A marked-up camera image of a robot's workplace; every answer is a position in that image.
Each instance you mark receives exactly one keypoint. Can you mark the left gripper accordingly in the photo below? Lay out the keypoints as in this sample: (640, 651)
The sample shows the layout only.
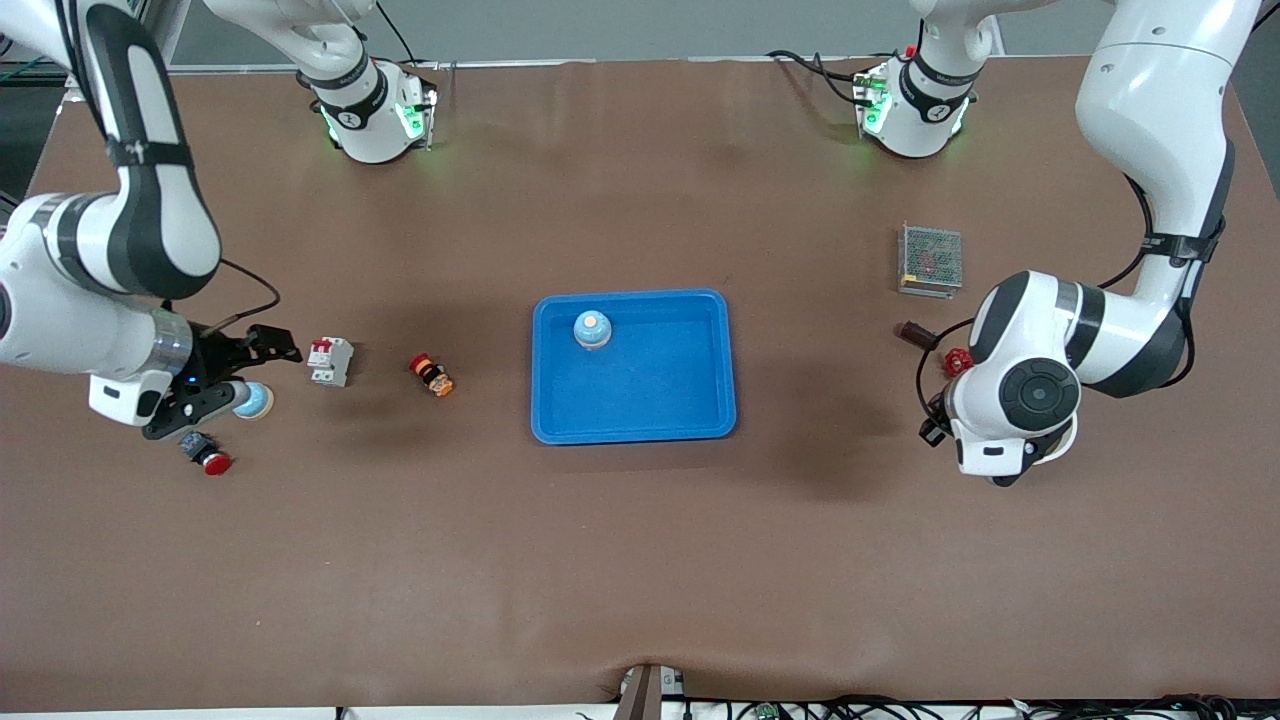
(930, 430)

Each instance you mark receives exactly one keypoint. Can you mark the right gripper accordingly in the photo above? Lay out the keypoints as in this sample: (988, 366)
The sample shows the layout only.
(219, 354)

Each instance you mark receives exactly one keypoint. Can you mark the blue desk bell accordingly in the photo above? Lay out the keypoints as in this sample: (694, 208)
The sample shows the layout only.
(255, 402)
(592, 330)

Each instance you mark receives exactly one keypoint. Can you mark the plain dark brown capacitor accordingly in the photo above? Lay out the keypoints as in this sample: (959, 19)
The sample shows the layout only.
(917, 334)

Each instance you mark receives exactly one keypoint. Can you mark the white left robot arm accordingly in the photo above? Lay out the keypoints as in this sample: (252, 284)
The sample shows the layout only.
(1160, 100)

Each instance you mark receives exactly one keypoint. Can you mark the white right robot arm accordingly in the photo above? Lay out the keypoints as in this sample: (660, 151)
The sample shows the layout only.
(50, 330)

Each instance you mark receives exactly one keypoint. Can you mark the white circuit breaker red switches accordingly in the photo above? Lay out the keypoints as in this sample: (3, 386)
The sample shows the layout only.
(330, 362)

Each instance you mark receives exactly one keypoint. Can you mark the red emergency stop button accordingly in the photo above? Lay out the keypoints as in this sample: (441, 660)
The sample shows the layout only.
(215, 463)

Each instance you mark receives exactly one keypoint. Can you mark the perforated metal power supply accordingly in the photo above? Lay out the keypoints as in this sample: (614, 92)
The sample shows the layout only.
(930, 260)

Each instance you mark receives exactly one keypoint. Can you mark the orange and black push button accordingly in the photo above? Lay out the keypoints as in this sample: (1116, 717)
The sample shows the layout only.
(432, 376)

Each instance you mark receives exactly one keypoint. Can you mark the blue plastic tray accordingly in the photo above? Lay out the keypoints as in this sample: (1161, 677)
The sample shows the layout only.
(650, 390)

